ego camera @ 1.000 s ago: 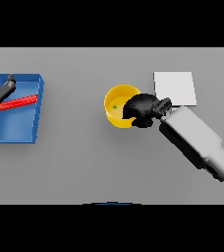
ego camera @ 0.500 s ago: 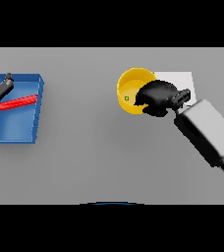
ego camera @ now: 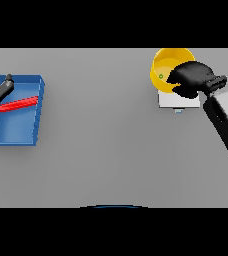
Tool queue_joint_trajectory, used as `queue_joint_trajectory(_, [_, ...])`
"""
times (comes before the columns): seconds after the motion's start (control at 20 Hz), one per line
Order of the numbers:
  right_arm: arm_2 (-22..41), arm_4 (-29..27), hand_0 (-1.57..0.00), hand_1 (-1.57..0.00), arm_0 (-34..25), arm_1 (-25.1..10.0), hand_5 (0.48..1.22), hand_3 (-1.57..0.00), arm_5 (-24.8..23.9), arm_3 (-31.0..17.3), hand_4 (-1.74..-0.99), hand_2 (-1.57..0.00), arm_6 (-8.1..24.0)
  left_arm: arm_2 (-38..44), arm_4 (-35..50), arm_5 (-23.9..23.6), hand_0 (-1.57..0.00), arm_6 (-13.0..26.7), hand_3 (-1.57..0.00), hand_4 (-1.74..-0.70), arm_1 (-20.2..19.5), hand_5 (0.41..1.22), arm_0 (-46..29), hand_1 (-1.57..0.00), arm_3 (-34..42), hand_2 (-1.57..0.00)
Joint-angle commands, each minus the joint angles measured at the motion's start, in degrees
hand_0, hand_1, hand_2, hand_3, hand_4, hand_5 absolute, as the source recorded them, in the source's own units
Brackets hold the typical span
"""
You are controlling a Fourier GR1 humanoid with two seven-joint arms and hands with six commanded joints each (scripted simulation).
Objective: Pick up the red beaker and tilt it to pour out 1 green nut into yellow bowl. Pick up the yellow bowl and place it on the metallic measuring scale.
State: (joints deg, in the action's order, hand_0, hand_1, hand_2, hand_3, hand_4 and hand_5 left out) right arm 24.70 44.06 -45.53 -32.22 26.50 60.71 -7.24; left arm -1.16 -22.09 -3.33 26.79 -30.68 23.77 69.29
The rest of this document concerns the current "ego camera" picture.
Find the robot right hand dark grey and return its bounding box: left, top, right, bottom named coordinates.
left=165, top=61, right=228, bottom=100

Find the robot left hand dark grey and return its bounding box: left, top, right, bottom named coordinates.
left=0, top=73, right=15, bottom=108

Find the yellow bowl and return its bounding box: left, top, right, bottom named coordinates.
left=149, top=48, right=196, bottom=94

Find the red beaker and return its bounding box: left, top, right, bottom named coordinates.
left=0, top=95, right=40, bottom=113

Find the pale square measuring scale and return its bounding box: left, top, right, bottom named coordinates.
left=157, top=89, right=201, bottom=114

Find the blue tray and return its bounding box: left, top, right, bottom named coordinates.
left=0, top=74, right=46, bottom=147

